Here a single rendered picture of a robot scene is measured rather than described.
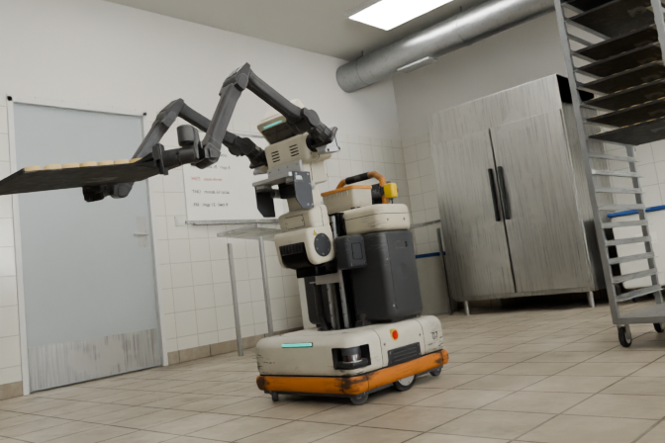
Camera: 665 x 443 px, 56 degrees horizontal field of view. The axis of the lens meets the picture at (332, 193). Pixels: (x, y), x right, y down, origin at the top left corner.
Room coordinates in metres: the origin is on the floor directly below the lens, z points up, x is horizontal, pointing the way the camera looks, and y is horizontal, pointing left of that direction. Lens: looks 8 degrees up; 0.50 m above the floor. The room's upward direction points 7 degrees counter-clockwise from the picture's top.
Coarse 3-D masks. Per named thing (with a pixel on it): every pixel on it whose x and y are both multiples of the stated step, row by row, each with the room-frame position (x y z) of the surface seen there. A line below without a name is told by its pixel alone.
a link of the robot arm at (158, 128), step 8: (168, 112) 2.56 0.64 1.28; (168, 120) 2.56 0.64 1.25; (152, 128) 2.56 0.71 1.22; (160, 128) 2.57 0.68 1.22; (168, 128) 2.59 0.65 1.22; (152, 136) 2.55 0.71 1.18; (160, 136) 2.58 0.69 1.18; (144, 144) 2.53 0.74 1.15; (152, 144) 2.56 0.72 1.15; (136, 152) 2.53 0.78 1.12; (144, 152) 2.53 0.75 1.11; (120, 184) 2.47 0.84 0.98; (128, 184) 2.49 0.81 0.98; (128, 192) 2.49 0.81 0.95
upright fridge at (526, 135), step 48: (528, 96) 5.57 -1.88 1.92; (432, 144) 6.27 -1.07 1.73; (480, 144) 5.91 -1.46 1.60; (528, 144) 5.58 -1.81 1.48; (576, 144) 5.50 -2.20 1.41; (480, 192) 5.96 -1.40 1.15; (528, 192) 5.63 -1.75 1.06; (576, 192) 5.38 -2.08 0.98; (480, 240) 6.02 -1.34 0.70; (528, 240) 5.68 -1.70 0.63; (576, 240) 5.39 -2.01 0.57; (480, 288) 6.07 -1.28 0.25; (528, 288) 5.73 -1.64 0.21; (576, 288) 5.49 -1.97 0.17
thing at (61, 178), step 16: (16, 176) 1.79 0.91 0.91; (32, 176) 1.84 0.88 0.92; (48, 176) 1.90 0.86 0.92; (64, 176) 1.96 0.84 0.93; (80, 176) 2.03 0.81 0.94; (96, 176) 2.10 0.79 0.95; (112, 176) 2.17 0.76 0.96; (128, 176) 2.25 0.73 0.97; (144, 176) 2.35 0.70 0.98; (0, 192) 2.01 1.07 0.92; (16, 192) 2.08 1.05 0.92
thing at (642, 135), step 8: (656, 120) 2.89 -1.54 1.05; (664, 120) 2.87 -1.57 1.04; (624, 128) 2.99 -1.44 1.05; (632, 128) 2.97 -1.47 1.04; (640, 128) 2.99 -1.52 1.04; (648, 128) 3.02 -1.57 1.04; (656, 128) 3.05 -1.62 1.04; (664, 128) 3.07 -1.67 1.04; (592, 136) 3.11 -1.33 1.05; (600, 136) 3.10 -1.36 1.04; (608, 136) 3.13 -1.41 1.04; (616, 136) 3.16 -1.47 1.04; (624, 136) 3.19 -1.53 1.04; (632, 136) 3.22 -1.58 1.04; (640, 136) 3.25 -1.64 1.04; (648, 136) 3.28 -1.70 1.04; (656, 136) 3.32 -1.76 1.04; (664, 136) 3.35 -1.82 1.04; (632, 144) 3.49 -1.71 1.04
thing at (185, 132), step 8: (176, 128) 2.03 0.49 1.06; (184, 128) 2.01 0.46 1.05; (192, 128) 2.03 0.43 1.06; (184, 136) 2.01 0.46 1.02; (192, 136) 2.02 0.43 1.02; (200, 144) 2.05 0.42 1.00; (200, 152) 2.05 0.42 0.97; (208, 152) 2.04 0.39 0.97; (216, 152) 2.06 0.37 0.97; (200, 160) 2.05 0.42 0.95
